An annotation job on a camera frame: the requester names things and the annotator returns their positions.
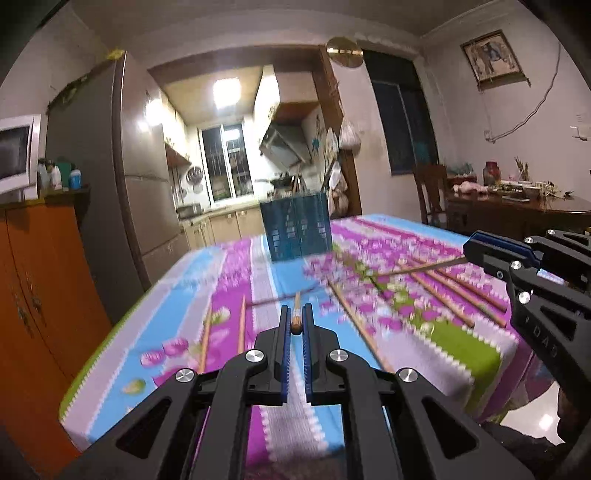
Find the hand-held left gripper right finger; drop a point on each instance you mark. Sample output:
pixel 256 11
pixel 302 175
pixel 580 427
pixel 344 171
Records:
pixel 307 369

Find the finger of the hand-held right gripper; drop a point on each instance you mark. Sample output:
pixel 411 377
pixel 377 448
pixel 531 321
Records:
pixel 501 242
pixel 498 261

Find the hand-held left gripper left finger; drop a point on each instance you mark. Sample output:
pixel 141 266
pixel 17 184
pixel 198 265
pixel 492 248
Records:
pixel 286 369

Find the dark wooden dining table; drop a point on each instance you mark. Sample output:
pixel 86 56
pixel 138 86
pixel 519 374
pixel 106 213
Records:
pixel 517 210

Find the raw plucked chicken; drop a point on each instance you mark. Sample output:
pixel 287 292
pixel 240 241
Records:
pixel 468 187

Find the glass jar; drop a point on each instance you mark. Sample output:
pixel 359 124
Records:
pixel 491 173

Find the cup of chopsticks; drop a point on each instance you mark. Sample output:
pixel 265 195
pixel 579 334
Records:
pixel 521 168

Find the wooden chair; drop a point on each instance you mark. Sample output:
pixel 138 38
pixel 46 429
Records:
pixel 429 194

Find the dark cloth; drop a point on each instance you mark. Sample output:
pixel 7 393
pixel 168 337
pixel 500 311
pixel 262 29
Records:
pixel 517 438

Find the floral striped tablecloth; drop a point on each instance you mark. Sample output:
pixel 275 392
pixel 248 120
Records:
pixel 175 318

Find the blue plastic basket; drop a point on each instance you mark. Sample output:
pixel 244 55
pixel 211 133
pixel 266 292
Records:
pixel 295 230

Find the beige lower kitchen cabinets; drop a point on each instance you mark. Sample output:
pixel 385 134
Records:
pixel 221 226

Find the dark room window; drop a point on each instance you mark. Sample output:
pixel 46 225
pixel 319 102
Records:
pixel 401 115

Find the hanging cloth bags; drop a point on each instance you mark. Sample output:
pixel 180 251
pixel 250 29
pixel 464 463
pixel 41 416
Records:
pixel 337 184

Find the white plastic bag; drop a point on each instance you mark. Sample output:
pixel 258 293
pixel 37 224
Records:
pixel 348 134

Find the black wok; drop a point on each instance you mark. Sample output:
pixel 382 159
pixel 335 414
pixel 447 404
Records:
pixel 281 181

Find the round hanging strainer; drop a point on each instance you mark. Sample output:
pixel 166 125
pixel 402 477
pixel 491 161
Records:
pixel 194 175

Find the kitchen window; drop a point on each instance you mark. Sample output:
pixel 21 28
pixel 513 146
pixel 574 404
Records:
pixel 226 161

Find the steel range hood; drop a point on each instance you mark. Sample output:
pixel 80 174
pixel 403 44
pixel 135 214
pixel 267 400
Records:
pixel 284 143

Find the orange wooden cabinet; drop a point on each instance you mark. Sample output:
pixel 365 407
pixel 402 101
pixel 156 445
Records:
pixel 41 300

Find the grey refrigerator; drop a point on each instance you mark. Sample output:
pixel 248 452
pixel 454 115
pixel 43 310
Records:
pixel 106 184

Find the beige upper kitchen cabinet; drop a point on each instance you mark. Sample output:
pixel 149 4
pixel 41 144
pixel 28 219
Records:
pixel 173 129
pixel 286 92

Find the square ceiling light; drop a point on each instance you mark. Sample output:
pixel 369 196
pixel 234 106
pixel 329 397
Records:
pixel 226 90

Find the white plastic bottle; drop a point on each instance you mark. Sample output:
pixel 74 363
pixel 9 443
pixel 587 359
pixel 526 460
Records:
pixel 54 177

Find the white microwave oven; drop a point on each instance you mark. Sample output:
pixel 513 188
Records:
pixel 16 154

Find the framed wall picture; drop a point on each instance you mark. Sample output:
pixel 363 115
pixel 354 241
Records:
pixel 491 55

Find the brown wooden door frame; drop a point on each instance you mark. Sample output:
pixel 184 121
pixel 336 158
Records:
pixel 341 110

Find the round gold wall plate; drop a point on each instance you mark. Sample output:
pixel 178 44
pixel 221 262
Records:
pixel 344 50

